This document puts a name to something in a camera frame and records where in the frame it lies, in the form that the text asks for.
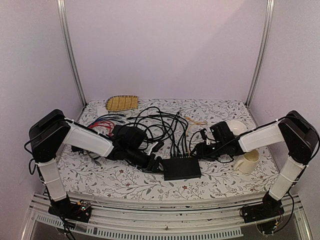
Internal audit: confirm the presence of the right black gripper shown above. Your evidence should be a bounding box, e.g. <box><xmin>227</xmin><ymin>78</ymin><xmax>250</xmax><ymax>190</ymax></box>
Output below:
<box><xmin>190</xmin><ymin>140</ymin><xmax>227</xmax><ymax>162</ymax></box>

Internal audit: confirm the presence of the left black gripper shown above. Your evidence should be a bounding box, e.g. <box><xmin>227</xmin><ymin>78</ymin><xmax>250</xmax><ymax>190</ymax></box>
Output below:
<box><xmin>125</xmin><ymin>146</ymin><xmax>170</xmax><ymax>173</ymax></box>

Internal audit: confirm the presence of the black network switch box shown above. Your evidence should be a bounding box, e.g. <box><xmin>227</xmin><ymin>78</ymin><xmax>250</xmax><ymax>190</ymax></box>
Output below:
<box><xmin>163</xmin><ymin>157</ymin><xmax>202</xmax><ymax>181</ymax></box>

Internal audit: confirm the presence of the black cable tangle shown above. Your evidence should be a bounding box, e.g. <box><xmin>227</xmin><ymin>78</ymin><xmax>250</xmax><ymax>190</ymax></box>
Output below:
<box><xmin>124</xmin><ymin>106</ymin><xmax>196</xmax><ymax>161</ymax></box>

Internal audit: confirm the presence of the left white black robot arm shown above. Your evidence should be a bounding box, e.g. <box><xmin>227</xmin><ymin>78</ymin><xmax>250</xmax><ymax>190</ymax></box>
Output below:
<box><xmin>27</xmin><ymin>109</ymin><xmax>166</xmax><ymax>223</ymax></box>

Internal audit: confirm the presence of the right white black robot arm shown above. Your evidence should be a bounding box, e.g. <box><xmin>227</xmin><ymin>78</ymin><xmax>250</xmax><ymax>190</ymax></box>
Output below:
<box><xmin>190</xmin><ymin>110</ymin><xmax>320</xmax><ymax>223</ymax></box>

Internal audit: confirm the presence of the white floral table mat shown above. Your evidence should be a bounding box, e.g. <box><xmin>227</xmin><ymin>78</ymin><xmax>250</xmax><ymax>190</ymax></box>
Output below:
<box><xmin>58</xmin><ymin>99</ymin><xmax>278</xmax><ymax>201</ymax></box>

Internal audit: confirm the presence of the white ceramic bowl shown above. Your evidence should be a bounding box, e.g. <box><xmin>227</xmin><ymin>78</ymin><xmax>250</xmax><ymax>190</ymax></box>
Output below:
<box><xmin>227</xmin><ymin>120</ymin><xmax>247</xmax><ymax>136</ymax></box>

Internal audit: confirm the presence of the cream ceramic mug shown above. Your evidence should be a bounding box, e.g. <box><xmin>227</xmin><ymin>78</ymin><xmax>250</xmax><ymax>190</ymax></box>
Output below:
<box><xmin>233</xmin><ymin>149</ymin><xmax>260</xmax><ymax>174</ymax></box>

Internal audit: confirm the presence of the woven bamboo tray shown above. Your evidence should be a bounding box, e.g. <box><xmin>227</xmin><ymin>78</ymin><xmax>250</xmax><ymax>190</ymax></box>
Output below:
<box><xmin>105</xmin><ymin>95</ymin><xmax>139</xmax><ymax>112</ymax></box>

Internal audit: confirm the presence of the white card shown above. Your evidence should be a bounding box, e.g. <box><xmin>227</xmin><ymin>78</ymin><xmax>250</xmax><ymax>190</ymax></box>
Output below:
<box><xmin>97</xmin><ymin>106</ymin><xmax>109</xmax><ymax>117</ymax></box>

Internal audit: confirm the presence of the black power adapter box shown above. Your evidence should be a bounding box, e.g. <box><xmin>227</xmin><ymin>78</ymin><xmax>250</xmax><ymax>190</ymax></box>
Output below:
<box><xmin>71</xmin><ymin>146</ymin><xmax>84</xmax><ymax>154</ymax></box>

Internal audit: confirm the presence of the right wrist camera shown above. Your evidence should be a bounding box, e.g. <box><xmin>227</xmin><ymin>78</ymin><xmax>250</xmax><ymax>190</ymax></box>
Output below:
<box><xmin>209</xmin><ymin>121</ymin><xmax>235</xmax><ymax>143</ymax></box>

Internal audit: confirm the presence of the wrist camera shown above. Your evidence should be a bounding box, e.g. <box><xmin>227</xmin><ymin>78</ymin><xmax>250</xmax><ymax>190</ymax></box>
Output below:
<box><xmin>209</xmin><ymin>121</ymin><xmax>235</xmax><ymax>143</ymax></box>
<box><xmin>118</xmin><ymin>126</ymin><xmax>147</xmax><ymax>149</ymax></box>

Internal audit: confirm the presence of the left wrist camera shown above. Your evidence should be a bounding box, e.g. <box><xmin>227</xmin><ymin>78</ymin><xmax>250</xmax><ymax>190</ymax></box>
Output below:
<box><xmin>118</xmin><ymin>126</ymin><xmax>147</xmax><ymax>149</ymax></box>

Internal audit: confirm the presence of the red and blue wire bundle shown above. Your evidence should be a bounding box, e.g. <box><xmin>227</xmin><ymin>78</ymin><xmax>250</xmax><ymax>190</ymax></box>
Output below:
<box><xmin>87</xmin><ymin>113</ymin><xmax>127</xmax><ymax>133</ymax></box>

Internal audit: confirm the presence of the aluminium front rail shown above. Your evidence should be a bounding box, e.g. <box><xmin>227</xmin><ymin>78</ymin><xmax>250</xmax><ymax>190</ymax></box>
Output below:
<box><xmin>21</xmin><ymin>192</ymin><xmax>313</xmax><ymax>240</ymax></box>

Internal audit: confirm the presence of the right aluminium frame post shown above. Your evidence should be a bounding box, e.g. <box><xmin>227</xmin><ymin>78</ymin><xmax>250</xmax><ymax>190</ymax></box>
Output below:
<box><xmin>245</xmin><ymin>0</ymin><xmax>275</xmax><ymax>109</ymax></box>

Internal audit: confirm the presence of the aluminium frame post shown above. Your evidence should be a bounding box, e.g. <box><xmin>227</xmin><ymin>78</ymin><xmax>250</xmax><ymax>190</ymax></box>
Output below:
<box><xmin>245</xmin><ymin>0</ymin><xmax>275</xmax><ymax>109</ymax></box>
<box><xmin>56</xmin><ymin>0</ymin><xmax>87</xmax><ymax>107</ymax></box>

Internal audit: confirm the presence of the left aluminium frame post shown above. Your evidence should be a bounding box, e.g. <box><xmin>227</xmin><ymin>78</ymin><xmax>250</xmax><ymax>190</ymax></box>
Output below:
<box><xmin>56</xmin><ymin>0</ymin><xmax>87</xmax><ymax>107</ymax></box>

